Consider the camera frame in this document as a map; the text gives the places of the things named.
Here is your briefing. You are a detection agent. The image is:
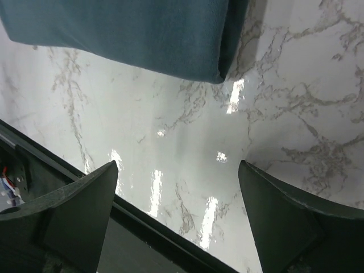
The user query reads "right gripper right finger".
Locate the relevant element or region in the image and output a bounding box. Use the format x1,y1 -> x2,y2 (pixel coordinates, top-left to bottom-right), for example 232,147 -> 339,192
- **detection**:
238,160 -> 363,272

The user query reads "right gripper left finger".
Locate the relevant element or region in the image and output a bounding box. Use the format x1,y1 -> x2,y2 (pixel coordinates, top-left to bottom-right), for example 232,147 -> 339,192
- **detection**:
1,161 -> 118,272

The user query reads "blue-grey t shirt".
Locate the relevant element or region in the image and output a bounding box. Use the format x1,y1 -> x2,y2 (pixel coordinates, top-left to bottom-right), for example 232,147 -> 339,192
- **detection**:
1,0 -> 248,84

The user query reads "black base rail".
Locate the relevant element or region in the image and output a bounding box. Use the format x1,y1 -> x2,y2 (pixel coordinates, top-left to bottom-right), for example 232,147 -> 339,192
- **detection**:
1,122 -> 232,272

